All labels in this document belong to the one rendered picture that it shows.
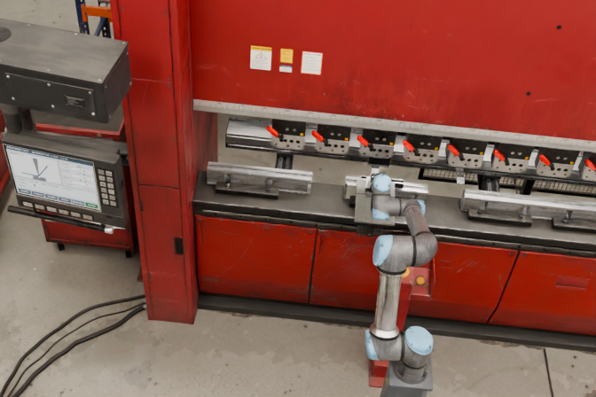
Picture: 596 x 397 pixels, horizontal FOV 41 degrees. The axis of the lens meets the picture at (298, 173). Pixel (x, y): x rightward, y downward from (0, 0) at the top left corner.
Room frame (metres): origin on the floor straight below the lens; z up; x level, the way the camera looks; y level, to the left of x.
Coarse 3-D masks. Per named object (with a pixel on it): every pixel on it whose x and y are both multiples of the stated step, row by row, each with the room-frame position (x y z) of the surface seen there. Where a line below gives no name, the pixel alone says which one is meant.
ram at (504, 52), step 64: (192, 0) 2.67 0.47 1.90; (256, 0) 2.66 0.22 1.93; (320, 0) 2.65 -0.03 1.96; (384, 0) 2.65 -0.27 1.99; (448, 0) 2.64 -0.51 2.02; (512, 0) 2.63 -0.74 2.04; (576, 0) 2.63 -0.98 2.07; (192, 64) 2.67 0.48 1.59; (384, 64) 2.64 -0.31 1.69; (448, 64) 2.64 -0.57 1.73; (512, 64) 2.63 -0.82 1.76; (576, 64) 2.62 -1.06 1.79; (384, 128) 2.64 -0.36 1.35; (512, 128) 2.63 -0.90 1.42; (576, 128) 2.62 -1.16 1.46
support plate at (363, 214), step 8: (360, 184) 2.63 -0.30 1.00; (392, 184) 2.65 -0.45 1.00; (360, 192) 2.58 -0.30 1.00; (392, 192) 2.60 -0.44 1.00; (360, 200) 2.53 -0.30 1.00; (368, 200) 2.54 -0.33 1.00; (360, 208) 2.48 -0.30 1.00; (368, 208) 2.49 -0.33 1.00; (360, 216) 2.43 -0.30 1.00; (368, 216) 2.44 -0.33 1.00; (392, 216) 2.45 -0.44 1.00; (384, 224) 2.40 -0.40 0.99; (392, 224) 2.40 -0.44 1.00
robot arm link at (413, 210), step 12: (408, 204) 2.32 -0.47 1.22; (420, 204) 2.33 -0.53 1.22; (408, 216) 2.23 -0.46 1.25; (420, 216) 2.21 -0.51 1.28; (420, 228) 2.11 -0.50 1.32; (420, 240) 1.98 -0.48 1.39; (432, 240) 2.01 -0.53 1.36; (420, 252) 1.94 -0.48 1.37; (432, 252) 1.96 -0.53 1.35; (420, 264) 1.92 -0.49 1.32
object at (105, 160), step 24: (24, 144) 2.09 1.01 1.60; (48, 144) 2.10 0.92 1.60; (72, 144) 2.14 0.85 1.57; (96, 144) 2.15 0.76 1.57; (96, 168) 2.05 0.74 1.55; (120, 168) 2.06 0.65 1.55; (120, 192) 2.04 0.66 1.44; (72, 216) 2.07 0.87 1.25; (96, 216) 2.05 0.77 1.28; (120, 216) 2.04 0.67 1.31
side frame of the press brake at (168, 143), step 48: (144, 0) 2.46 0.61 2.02; (144, 48) 2.46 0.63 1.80; (144, 96) 2.46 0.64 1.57; (144, 144) 2.46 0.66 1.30; (192, 144) 2.63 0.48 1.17; (144, 192) 2.46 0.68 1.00; (192, 192) 2.60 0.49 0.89; (144, 240) 2.47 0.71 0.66; (192, 240) 2.54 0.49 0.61; (192, 288) 2.48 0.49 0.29
